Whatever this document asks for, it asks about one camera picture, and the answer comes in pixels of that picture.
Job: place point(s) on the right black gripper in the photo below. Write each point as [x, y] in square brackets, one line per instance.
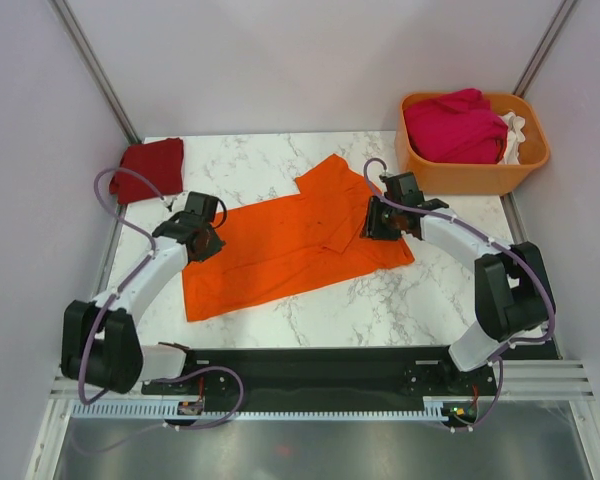
[371, 227]

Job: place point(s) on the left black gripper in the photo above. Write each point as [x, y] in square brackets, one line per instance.
[215, 247]

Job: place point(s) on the orange t shirt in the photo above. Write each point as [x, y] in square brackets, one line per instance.
[291, 245]

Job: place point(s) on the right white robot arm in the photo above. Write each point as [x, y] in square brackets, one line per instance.
[513, 301]

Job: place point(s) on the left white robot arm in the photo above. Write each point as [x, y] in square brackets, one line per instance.
[100, 345]

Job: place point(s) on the folded dark red shirt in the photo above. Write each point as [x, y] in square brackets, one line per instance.
[161, 163]

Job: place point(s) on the orange plastic basket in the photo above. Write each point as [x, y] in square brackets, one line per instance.
[469, 179]

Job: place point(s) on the magenta shirt in basket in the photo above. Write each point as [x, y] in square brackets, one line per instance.
[456, 128]

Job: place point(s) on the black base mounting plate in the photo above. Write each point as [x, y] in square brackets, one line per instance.
[319, 379]

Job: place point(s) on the white cloth in basket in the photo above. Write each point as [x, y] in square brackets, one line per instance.
[515, 138]

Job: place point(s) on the left aluminium corner post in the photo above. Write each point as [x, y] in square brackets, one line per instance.
[82, 45]

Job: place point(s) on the aluminium corner post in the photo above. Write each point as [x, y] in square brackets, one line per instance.
[82, 45]
[548, 40]

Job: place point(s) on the aluminium front rail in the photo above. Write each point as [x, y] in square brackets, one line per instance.
[522, 380]

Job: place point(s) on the right aluminium corner post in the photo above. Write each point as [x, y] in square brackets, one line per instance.
[548, 40]

